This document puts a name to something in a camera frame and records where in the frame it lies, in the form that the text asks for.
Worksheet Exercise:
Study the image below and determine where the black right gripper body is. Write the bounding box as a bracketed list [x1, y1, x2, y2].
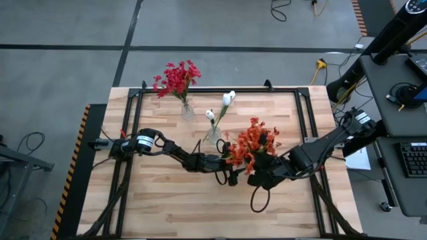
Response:
[247, 152, 296, 191]

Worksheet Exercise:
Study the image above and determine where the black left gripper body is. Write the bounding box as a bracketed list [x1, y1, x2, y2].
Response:
[196, 152, 233, 174]

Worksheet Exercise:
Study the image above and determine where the conical ribbed glass vase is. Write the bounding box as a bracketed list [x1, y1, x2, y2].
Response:
[181, 101, 196, 121]

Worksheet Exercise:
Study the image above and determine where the red artificial flower bunch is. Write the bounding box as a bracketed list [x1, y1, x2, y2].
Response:
[163, 62, 191, 104]
[152, 75, 177, 99]
[169, 59, 202, 104]

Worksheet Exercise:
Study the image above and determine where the ribbed glass bottle vase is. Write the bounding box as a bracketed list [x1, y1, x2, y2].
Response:
[207, 126, 223, 145]

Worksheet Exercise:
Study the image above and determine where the white paper sheet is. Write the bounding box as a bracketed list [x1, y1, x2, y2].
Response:
[344, 146, 372, 171]

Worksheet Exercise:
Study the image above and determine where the black desk support bar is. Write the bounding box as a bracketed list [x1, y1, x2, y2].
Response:
[342, 128, 390, 158]

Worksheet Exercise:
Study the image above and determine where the grey desk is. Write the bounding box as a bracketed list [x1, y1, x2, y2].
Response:
[359, 53, 427, 138]
[376, 135, 427, 218]

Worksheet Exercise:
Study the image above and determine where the yellow black hazard tape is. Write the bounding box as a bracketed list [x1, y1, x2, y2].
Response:
[50, 105, 91, 240]

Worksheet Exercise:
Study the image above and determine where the black keyboard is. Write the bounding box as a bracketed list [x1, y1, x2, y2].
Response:
[395, 141, 427, 179]

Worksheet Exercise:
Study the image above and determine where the round black desk device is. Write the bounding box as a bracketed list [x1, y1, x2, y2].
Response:
[389, 81, 427, 109]

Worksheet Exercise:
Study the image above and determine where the orange black hazard tape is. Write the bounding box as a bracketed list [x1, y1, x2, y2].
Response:
[351, 0, 368, 37]

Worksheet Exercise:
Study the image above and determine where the black tower fan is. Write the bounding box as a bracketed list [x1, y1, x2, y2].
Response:
[326, 0, 427, 103]

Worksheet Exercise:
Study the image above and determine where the dark laptop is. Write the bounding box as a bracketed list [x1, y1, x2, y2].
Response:
[404, 52, 427, 83]

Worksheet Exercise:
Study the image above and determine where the grey metal stand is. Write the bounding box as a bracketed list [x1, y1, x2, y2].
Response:
[0, 134, 55, 240]

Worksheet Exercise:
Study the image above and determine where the black sleeved cable bundle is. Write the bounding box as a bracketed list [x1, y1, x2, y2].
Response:
[79, 156, 131, 239]
[308, 173, 363, 238]

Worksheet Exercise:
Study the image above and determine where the black metal table frame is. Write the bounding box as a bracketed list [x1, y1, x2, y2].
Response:
[79, 79, 368, 240]

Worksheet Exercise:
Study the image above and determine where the yellow power plug cable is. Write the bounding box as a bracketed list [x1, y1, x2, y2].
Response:
[309, 57, 328, 87]

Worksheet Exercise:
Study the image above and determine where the black floor cable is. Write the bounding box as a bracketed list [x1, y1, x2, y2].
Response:
[270, 0, 292, 23]
[16, 131, 47, 155]

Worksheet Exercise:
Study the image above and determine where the yellow floor cable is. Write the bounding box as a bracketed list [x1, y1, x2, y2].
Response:
[312, 0, 330, 17]

